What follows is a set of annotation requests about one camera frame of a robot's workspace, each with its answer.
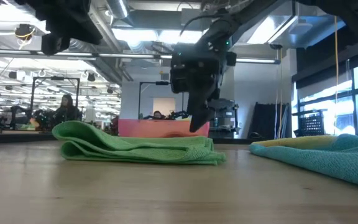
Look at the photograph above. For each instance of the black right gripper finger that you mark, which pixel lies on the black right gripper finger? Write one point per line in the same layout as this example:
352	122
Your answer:
208	109
194	109

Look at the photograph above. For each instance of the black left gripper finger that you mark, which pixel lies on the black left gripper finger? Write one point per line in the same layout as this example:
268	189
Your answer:
53	43

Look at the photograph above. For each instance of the bright green microfiber towel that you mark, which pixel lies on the bright green microfiber towel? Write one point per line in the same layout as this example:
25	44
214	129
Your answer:
135	149

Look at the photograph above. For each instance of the yellow microfiber towel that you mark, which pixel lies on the yellow microfiber towel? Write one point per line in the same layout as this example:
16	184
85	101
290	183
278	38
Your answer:
300	141

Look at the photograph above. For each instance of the teal microfiber towel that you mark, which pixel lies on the teal microfiber towel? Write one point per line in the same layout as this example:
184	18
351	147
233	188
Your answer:
337	158

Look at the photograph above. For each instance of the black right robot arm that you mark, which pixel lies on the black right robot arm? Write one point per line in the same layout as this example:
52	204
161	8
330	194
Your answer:
291	12

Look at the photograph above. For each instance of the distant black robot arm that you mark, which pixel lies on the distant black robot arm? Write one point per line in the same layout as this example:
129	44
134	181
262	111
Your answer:
148	117
177	115

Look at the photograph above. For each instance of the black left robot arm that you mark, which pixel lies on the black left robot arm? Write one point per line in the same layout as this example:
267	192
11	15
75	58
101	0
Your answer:
36	3

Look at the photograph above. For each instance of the black cabinet machine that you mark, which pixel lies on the black cabinet machine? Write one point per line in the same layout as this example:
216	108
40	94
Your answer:
227	115

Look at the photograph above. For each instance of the person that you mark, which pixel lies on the person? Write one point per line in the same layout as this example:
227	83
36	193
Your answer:
65	112
157	115

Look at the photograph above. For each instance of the pink translucent plastic bin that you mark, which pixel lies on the pink translucent plastic bin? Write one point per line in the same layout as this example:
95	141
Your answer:
154	128

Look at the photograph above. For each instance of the black folded panel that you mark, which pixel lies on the black folded panel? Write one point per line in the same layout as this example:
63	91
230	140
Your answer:
267	121

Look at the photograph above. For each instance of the long ceiling light bar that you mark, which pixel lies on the long ceiling light bar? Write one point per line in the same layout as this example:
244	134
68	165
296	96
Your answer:
129	56

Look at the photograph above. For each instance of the black plastic crate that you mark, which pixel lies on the black plastic crate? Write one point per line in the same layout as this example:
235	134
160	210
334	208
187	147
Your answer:
311	126

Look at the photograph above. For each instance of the square grey wall vent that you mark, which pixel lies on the square grey wall vent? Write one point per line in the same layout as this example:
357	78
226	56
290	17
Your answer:
165	76

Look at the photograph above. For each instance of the pale orange wall panel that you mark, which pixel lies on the pale orange wall panel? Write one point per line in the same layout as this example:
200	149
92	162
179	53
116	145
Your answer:
164	105

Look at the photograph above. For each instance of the black gantry frame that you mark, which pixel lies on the black gantry frame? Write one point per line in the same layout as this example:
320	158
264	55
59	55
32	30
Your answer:
56	78
154	83

